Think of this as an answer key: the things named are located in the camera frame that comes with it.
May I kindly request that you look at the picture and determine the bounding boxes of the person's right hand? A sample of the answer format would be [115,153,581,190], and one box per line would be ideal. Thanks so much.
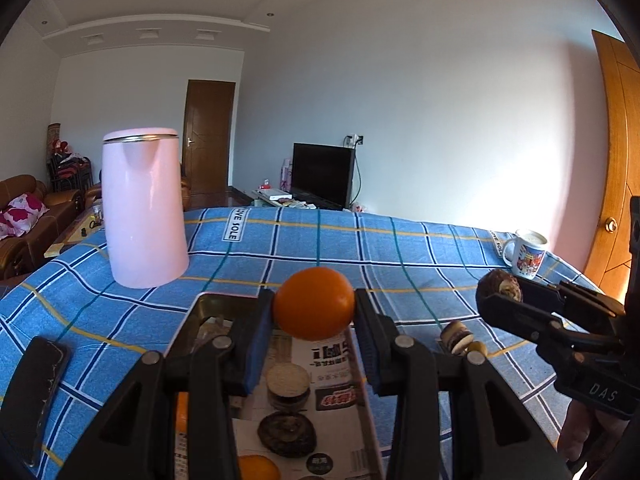
[556,400,601,466]

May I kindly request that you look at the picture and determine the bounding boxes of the wooden coffee table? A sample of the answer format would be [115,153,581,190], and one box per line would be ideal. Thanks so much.
[44,200,106,259]

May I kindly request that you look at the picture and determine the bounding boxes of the blue plaid tablecloth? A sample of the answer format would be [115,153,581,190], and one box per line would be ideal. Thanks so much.
[0,205,616,480]

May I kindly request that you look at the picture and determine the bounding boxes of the pink floral cushion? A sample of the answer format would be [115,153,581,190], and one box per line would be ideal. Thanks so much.
[0,210,31,240]
[10,194,49,226]

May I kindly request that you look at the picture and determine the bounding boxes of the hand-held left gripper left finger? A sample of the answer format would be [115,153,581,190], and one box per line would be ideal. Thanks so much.
[57,287,275,480]

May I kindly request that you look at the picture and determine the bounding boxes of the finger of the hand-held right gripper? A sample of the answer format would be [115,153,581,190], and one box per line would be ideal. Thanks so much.
[520,280,626,331]
[476,292,568,348]

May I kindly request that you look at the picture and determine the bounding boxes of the black television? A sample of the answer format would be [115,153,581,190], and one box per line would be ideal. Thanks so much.
[290,143,356,209]

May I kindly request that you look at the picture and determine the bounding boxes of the orange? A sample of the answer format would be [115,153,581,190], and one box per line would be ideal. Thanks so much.
[175,392,190,433]
[237,454,282,480]
[272,267,356,341]

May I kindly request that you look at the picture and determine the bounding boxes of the low tv cabinet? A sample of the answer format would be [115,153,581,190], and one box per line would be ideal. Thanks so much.
[232,187,346,211]

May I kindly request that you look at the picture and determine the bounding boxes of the metal rectangular tray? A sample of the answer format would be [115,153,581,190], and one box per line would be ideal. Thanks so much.
[160,291,386,480]

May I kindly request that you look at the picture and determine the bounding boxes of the stacked dark chairs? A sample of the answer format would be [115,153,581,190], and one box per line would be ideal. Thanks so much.
[47,155,93,193]

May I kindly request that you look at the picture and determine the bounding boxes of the white printed mug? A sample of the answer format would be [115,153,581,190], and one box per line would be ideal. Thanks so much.
[501,229,548,281]

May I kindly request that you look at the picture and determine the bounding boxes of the brown leather sofa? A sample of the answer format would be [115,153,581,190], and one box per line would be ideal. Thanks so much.
[0,175,103,281]

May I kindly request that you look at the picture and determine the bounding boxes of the light wooden door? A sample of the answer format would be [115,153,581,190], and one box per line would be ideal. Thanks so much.
[582,30,640,301]

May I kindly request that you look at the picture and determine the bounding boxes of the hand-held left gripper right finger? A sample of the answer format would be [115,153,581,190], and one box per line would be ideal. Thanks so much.
[352,287,573,480]

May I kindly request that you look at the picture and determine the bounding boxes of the pink electric kettle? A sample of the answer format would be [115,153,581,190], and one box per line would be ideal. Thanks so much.
[101,128,190,289]

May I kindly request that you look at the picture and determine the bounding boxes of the dark brown wooden door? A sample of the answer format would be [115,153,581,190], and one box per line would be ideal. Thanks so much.
[181,80,236,196]

